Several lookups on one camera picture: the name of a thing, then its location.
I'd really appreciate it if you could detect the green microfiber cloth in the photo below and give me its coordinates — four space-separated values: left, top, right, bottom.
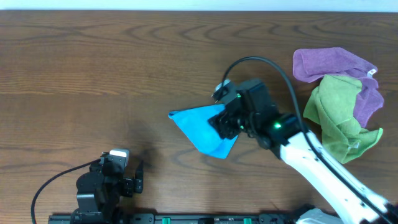
303 75 383 164

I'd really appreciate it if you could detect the purple microfiber cloth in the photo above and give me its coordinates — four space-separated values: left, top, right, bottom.
293 47 384 128

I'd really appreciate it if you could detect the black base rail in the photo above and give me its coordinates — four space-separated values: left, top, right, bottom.
48 212 343 224

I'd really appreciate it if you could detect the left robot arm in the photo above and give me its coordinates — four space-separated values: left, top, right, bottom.
69 149 144 224

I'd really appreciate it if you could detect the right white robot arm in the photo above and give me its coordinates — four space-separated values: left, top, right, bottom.
208 79 397 223

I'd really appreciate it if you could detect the blue microfiber cloth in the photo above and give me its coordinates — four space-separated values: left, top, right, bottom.
169 105 238 159

